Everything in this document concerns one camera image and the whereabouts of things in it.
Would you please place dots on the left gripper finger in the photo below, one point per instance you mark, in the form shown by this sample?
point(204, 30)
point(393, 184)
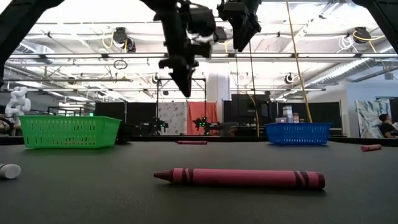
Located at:
point(185, 81)

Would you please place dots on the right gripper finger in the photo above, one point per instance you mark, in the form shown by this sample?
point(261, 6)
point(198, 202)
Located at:
point(245, 34)

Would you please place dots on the pink crayon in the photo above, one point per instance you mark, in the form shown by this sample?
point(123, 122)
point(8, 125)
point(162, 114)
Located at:
point(242, 179)
point(371, 147)
point(191, 142)

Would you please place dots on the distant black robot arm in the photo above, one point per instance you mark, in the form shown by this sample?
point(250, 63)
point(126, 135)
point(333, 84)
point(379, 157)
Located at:
point(205, 124)
point(158, 126)

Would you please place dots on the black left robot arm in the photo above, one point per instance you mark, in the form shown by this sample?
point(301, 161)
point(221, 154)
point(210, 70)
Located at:
point(18, 25)

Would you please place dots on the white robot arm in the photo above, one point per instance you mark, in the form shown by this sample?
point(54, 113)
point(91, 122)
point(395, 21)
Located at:
point(18, 104)

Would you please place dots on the orange cloth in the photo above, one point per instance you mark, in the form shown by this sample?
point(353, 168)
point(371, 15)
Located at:
point(199, 112)

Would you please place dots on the floral white cloth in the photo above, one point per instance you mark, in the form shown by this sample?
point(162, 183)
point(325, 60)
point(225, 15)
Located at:
point(174, 115)

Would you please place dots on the black partition panel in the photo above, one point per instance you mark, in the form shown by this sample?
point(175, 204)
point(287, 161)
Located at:
point(323, 112)
point(109, 115)

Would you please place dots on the stacked plastic containers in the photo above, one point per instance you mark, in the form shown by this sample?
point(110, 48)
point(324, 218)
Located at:
point(287, 113)

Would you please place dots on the blue plastic basket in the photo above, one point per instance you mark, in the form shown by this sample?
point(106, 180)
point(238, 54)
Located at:
point(298, 133)

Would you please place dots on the green plastic basket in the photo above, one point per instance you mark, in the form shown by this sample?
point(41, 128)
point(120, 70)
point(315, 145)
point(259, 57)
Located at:
point(68, 132)

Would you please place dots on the black table mat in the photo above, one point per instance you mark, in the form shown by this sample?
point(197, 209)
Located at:
point(93, 193)

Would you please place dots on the leaf print cloth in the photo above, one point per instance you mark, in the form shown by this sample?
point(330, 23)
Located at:
point(370, 118)

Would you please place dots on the person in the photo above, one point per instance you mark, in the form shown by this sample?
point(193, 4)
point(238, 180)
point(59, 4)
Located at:
point(387, 127)

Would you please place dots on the white crayon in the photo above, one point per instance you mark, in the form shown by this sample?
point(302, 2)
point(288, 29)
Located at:
point(9, 171)

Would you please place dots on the black robot station frame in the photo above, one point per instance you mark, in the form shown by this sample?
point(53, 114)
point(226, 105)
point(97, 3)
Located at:
point(202, 79)

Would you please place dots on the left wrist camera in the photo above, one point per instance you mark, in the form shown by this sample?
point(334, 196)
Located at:
point(202, 21)

